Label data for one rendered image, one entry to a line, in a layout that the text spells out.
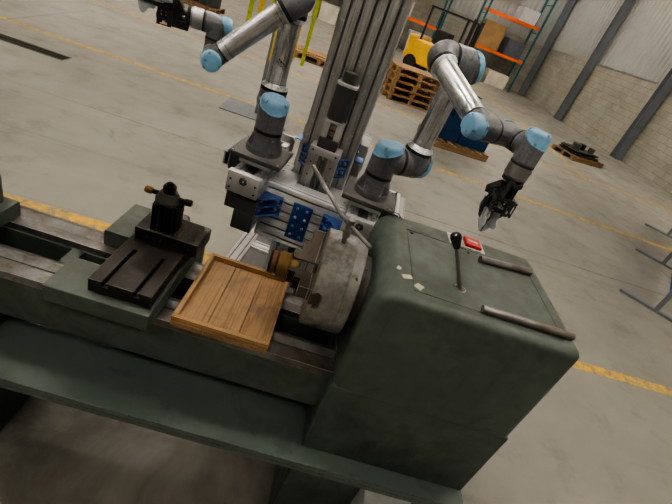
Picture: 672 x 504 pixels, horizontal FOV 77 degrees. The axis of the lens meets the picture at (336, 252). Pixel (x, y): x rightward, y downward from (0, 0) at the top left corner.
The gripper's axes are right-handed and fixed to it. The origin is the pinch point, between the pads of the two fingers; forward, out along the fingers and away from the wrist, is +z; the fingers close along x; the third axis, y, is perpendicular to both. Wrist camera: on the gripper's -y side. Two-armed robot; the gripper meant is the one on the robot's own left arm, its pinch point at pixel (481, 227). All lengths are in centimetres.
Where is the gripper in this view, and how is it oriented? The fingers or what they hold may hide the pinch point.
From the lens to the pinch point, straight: 153.6
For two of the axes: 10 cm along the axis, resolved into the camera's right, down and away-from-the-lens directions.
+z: -3.2, 8.0, 5.2
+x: 9.4, 3.2, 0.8
